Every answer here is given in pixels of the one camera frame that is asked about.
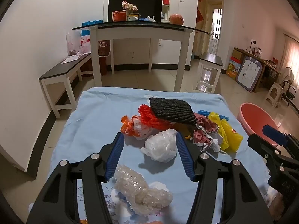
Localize colourful cardboard box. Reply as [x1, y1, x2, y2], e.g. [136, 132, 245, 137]
[226, 56, 243, 81]

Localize pink plastic bucket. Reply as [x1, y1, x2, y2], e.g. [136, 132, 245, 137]
[237, 103, 281, 147]

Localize red box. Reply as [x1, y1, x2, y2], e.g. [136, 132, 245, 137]
[112, 10, 127, 22]

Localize orange round ornament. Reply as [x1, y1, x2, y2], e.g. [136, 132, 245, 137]
[169, 13, 185, 25]

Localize white stool with dark top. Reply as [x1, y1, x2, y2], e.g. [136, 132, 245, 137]
[196, 53, 224, 94]

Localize white plastic stool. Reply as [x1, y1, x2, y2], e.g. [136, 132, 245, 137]
[266, 82, 284, 108]

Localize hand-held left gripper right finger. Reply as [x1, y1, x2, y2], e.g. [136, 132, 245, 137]
[176, 132, 274, 224]

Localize white bench with dark top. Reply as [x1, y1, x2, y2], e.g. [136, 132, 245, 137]
[39, 52, 92, 119]

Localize red foam net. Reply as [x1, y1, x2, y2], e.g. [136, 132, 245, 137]
[137, 104, 178, 130]

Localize wooden desk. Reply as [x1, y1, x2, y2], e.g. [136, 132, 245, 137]
[234, 47, 281, 91]

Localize blue plastic bag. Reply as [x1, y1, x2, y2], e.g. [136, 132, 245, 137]
[197, 110, 230, 122]

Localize papers on bench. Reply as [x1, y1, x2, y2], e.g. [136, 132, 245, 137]
[61, 55, 82, 64]

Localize orange and white plastic bag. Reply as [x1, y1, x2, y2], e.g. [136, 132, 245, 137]
[121, 115, 152, 140]

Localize chair with clothes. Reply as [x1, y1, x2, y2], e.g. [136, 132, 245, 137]
[279, 66, 299, 101]

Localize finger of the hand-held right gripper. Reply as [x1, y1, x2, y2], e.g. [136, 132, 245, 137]
[247, 133, 284, 168]
[262, 125, 299, 150]

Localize clear plastic bag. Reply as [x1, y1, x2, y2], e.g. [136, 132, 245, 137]
[66, 33, 81, 56]
[114, 164, 173, 215]

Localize door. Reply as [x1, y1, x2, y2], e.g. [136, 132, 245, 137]
[206, 1, 223, 56]

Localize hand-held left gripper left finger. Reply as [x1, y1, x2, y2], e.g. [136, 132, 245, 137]
[26, 132, 125, 224]

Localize black monitor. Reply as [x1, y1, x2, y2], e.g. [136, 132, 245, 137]
[108, 0, 163, 22]

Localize white table with glass top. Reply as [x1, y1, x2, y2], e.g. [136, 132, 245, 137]
[72, 21, 209, 92]

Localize light blue cloth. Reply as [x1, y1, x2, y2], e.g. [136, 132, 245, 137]
[28, 87, 284, 224]

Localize black foam net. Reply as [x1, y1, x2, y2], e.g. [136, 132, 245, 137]
[149, 97, 198, 125]

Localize children's drawing board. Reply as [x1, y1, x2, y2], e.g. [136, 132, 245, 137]
[236, 55, 263, 92]

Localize yellow plastic bag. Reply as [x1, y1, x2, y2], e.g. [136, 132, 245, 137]
[209, 112, 243, 152]

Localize maroon paper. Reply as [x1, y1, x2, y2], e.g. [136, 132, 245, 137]
[193, 113, 221, 153]

